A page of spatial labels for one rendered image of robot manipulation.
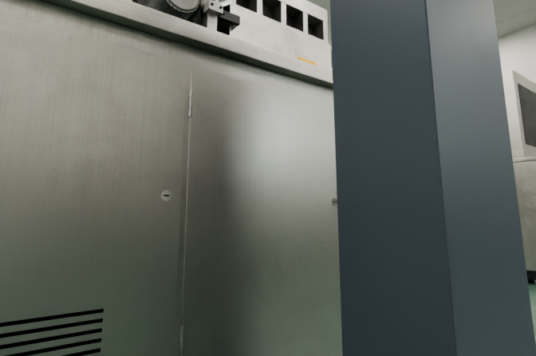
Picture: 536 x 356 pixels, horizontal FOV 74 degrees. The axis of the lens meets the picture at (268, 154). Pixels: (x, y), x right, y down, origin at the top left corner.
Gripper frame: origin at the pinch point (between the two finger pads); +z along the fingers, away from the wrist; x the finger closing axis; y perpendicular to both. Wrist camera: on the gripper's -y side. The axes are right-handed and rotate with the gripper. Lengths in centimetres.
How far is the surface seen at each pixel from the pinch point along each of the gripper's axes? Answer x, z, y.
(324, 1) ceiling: -208, 20, 216
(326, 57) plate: -85, 22, 31
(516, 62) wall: -449, -26, 124
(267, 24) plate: -44, 19, 35
